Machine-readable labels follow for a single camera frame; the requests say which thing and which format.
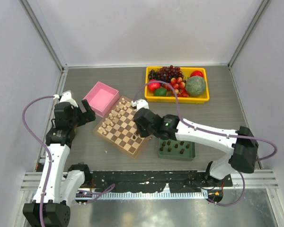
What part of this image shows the green piece tray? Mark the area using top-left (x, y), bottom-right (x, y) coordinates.
top-left (158, 139), bottom-right (195, 161)

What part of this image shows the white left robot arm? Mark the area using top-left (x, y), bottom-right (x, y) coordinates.
top-left (23, 91), bottom-right (96, 227)

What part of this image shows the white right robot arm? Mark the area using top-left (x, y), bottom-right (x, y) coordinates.
top-left (133, 108), bottom-right (258, 186)

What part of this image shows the pink open box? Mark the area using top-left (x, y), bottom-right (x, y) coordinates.
top-left (84, 81), bottom-right (120, 117)

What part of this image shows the yellow fruit tray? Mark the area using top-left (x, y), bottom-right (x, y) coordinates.
top-left (144, 65), bottom-right (210, 104)

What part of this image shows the wooden chessboard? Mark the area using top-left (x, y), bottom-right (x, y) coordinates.
top-left (93, 96), bottom-right (151, 159)

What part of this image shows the green lime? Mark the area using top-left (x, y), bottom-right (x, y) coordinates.
top-left (154, 87), bottom-right (167, 97)

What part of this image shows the red apple left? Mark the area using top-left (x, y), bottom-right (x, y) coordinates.
top-left (147, 79), bottom-right (161, 93)

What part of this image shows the red apple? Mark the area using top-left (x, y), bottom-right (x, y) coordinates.
top-left (147, 79), bottom-right (161, 93)
top-left (190, 70), bottom-right (204, 78)

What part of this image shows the red cherry pile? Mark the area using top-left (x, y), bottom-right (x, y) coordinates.
top-left (162, 77), bottom-right (189, 97)

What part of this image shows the dark grape bunch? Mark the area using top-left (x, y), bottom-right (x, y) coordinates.
top-left (148, 65), bottom-right (184, 82)

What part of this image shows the green cantaloupe melon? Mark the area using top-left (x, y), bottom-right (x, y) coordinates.
top-left (185, 76), bottom-right (206, 97)

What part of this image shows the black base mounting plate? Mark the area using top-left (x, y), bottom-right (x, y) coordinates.
top-left (87, 170), bottom-right (233, 193)

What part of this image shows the red apple right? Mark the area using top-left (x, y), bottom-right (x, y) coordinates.
top-left (190, 70), bottom-right (204, 78)

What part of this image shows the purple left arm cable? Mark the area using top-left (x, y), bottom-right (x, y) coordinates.
top-left (22, 95), bottom-right (57, 227)

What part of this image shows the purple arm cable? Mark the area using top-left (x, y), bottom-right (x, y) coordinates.
top-left (22, 95), bottom-right (57, 227)
top-left (133, 81), bottom-right (278, 207)

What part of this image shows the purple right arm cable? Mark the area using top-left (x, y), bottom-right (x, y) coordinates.
top-left (133, 81), bottom-right (278, 207)

